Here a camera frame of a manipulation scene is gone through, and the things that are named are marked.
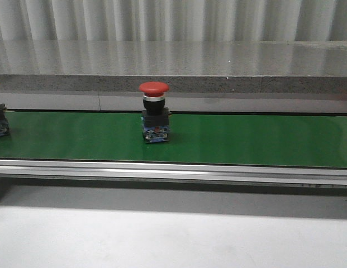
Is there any red button front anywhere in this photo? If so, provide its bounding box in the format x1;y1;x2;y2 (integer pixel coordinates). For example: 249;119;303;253
139;82;171;143

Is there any grey granite counter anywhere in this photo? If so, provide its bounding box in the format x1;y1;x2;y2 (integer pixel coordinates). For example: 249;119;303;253
0;40;347;114

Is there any green conveyor belt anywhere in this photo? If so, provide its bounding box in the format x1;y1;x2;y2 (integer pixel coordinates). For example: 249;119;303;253
0;111;347;168

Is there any white curtain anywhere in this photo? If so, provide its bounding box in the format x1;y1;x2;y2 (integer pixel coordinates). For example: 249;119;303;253
0;1;347;41

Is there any aluminium conveyor frame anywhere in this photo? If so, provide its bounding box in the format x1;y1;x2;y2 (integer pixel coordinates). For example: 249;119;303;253
0;159;347;189

